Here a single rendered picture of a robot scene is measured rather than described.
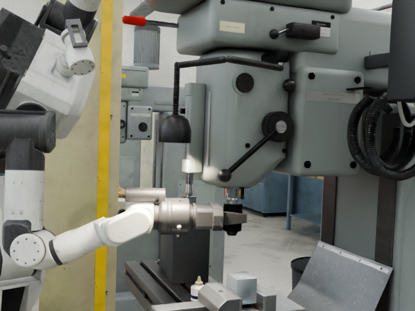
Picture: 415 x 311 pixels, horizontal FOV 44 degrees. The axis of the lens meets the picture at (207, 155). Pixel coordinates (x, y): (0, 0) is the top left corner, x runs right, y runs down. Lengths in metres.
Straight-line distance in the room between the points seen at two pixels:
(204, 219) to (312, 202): 7.34
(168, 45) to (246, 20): 9.61
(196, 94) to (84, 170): 1.77
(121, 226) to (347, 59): 0.67
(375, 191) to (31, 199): 0.86
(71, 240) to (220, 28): 0.59
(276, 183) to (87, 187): 5.99
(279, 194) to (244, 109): 7.54
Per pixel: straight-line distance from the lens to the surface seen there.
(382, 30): 1.37
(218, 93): 1.16
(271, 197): 8.60
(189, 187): 1.63
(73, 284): 3.01
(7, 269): 1.71
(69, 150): 2.88
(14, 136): 1.28
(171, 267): 1.62
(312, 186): 8.53
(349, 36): 1.30
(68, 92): 1.39
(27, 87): 1.36
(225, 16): 1.13
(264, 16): 1.17
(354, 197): 1.47
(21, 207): 1.27
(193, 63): 1.08
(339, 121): 1.26
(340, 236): 1.53
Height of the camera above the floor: 1.44
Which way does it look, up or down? 3 degrees down
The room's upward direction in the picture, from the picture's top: 2 degrees clockwise
